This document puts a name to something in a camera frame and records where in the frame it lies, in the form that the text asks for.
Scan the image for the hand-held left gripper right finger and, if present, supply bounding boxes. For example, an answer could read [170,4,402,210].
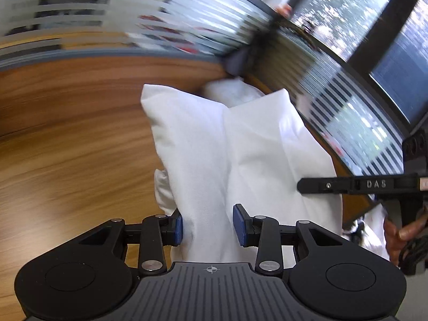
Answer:
[232,203,343,273]

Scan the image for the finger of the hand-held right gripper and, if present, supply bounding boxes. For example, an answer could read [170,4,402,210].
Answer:
[297,173,403,196]

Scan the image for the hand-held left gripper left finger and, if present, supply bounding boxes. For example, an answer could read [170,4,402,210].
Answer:
[78,208,184,272]

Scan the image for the white button-up shirt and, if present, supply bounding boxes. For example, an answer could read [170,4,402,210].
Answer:
[140,83,345,265]

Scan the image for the person's right hand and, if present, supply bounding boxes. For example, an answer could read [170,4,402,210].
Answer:
[383,215,428,268]

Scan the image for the frosted striped glass partition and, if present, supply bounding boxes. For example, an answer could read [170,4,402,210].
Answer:
[254,23,413,176]
[0,0,278,71]

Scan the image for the rolled white cloth bundle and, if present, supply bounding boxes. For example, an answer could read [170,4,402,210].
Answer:
[201,76,265,108]

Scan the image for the dark grey hanging cloth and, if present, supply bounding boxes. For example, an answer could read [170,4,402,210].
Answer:
[222,35,265,76]

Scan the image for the window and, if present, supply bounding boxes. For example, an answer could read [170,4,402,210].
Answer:
[264,0,428,128]

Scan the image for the black coiled cable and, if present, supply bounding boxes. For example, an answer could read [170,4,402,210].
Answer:
[294,20,325,52]

